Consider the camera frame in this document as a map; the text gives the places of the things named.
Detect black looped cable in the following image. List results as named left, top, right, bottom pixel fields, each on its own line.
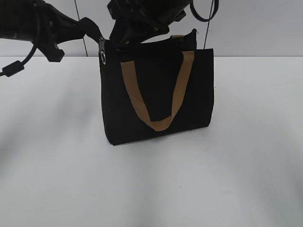
left=190, top=0, right=219, bottom=22

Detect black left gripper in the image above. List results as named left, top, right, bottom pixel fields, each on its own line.
left=0, top=0, right=104, bottom=62

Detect black tote bag tan handles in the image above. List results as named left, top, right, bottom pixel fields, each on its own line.
left=99, top=29, right=214, bottom=145

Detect black cable with ferrite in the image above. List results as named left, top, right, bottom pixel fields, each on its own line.
left=0, top=14, right=42, bottom=78

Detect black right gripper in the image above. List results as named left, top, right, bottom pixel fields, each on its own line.
left=107, top=0, right=189, bottom=47

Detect silver zipper pull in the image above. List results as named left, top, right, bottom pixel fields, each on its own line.
left=98, top=37, right=106, bottom=65

